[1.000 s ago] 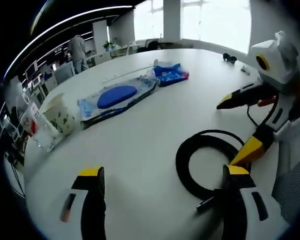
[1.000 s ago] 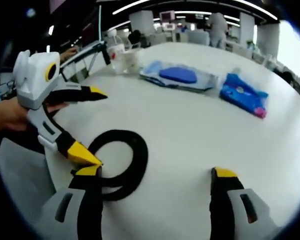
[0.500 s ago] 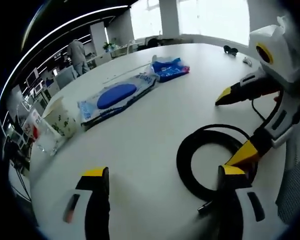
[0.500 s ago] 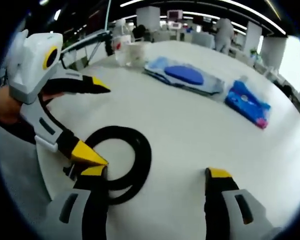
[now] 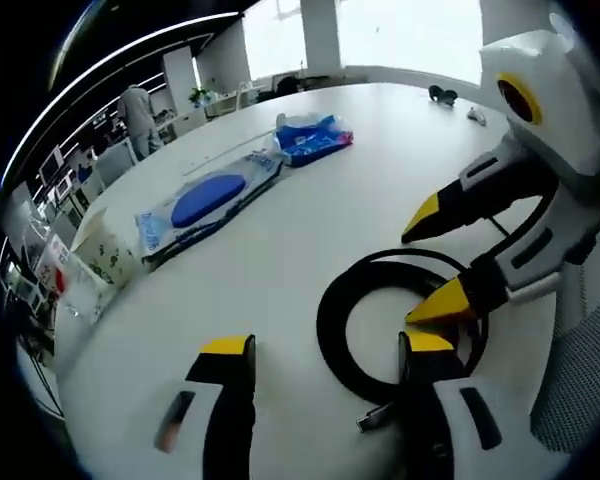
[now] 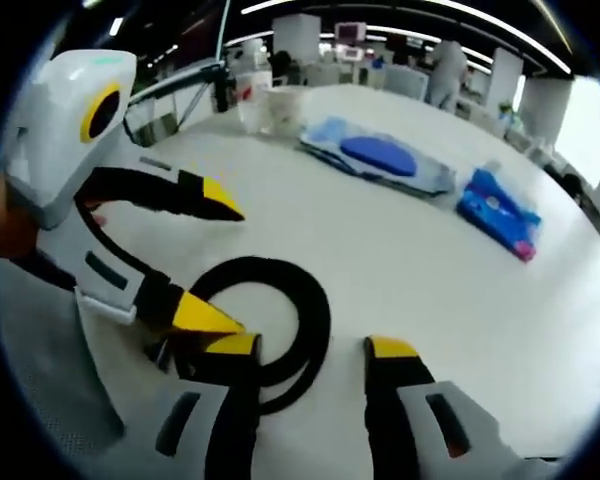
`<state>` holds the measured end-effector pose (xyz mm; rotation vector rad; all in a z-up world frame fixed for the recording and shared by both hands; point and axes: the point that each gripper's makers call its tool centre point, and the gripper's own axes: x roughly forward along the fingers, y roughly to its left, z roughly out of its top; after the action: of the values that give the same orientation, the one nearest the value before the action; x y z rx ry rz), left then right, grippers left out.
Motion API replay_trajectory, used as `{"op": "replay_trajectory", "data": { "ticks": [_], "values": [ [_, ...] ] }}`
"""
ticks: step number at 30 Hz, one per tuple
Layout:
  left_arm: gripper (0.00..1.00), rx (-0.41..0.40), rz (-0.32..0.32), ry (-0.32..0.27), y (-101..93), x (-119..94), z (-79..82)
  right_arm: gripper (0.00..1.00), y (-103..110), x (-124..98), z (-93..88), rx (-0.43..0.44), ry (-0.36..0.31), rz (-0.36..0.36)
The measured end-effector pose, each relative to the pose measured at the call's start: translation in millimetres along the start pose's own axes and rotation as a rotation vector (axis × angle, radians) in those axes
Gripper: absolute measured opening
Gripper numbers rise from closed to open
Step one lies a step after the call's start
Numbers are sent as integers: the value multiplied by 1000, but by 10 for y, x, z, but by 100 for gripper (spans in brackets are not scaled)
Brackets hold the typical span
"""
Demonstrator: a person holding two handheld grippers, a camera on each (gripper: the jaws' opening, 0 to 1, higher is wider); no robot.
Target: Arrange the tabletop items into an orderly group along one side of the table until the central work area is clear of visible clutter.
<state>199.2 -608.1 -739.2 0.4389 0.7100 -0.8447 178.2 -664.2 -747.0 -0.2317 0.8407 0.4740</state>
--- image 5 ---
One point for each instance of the white paper cup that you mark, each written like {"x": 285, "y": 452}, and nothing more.
{"x": 105, "y": 252}

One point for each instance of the clear plastic water bottle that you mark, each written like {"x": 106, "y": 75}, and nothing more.
{"x": 57, "y": 280}

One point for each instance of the blue tissue pack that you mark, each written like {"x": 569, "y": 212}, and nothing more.
{"x": 312, "y": 139}

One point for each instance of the small white object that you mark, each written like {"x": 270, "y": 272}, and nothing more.
{"x": 477, "y": 116}

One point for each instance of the grey mesh office chair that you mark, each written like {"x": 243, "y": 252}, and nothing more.
{"x": 575, "y": 390}

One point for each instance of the black office chair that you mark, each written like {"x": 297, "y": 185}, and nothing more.
{"x": 287, "y": 85}

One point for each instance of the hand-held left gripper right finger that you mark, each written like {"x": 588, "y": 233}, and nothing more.
{"x": 422, "y": 400}

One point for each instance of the small potted plant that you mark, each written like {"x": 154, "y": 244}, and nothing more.
{"x": 198, "y": 96}

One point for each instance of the small black object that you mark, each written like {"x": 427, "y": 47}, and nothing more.
{"x": 442, "y": 95}

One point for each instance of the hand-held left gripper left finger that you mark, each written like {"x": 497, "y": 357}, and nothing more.
{"x": 232, "y": 410}

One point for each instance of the wet wipes pack blue lid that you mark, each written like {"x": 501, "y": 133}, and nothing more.
{"x": 210, "y": 205}

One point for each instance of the white round table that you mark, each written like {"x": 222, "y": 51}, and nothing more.
{"x": 305, "y": 225}

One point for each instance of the long ceiling light strip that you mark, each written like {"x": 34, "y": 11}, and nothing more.
{"x": 95, "y": 75}

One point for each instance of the white power strip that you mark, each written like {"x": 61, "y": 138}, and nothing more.
{"x": 230, "y": 152}

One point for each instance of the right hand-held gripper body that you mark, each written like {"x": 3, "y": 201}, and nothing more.
{"x": 570, "y": 140}

